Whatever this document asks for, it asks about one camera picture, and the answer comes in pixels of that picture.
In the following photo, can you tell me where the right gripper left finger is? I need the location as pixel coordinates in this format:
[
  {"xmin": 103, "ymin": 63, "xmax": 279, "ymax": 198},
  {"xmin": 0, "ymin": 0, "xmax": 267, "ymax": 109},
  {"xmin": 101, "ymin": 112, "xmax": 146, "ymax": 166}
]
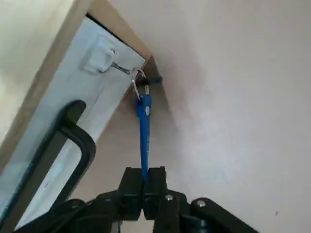
[{"xmin": 16, "ymin": 166, "xmax": 143, "ymax": 233}]

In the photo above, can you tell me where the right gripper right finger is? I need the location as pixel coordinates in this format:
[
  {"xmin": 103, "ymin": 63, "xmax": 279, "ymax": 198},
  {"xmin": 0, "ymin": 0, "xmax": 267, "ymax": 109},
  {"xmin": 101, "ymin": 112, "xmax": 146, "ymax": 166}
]
[{"xmin": 143, "ymin": 166, "xmax": 259, "ymax": 233}]

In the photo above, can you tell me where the key with blue strap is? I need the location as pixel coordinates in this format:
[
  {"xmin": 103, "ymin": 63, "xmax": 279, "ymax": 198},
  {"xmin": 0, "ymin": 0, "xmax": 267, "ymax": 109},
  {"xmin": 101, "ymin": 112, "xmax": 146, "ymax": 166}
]
[{"xmin": 130, "ymin": 67, "xmax": 164, "ymax": 183}]

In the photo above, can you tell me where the clear adhesive hook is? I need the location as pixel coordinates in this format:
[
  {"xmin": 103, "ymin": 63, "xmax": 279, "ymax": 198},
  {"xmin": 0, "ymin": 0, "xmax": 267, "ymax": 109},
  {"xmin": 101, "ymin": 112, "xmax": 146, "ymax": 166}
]
[{"xmin": 79, "ymin": 33, "xmax": 132, "ymax": 76}]

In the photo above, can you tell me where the wooden drawer box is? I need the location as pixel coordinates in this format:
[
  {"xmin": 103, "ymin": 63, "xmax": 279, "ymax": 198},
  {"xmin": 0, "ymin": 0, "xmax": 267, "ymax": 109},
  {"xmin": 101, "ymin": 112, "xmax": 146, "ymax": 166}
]
[{"xmin": 0, "ymin": 0, "xmax": 164, "ymax": 233}]

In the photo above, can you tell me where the black drawer handle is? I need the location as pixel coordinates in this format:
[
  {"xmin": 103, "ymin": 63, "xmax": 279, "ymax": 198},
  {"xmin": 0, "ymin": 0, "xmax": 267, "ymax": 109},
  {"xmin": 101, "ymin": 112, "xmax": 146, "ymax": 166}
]
[{"xmin": 13, "ymin": 100, "xmax": 97, "ymax": 231}]

